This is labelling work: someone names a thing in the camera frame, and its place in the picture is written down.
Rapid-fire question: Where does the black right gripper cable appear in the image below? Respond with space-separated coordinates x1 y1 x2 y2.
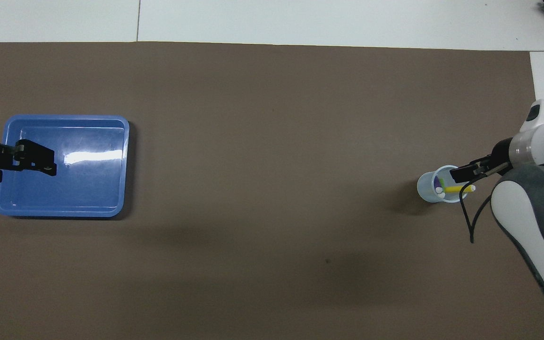
459 163 509 244

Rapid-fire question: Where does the translucent plastic cup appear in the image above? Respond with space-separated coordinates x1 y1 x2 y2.
416 165 470 204

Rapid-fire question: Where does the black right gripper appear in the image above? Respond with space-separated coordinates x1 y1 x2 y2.
450 138 513 184

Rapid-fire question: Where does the blue plastic tray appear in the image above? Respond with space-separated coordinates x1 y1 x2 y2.
0 115 130 218

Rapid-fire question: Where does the brown table mat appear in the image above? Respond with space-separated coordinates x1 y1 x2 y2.
0 42 544 340

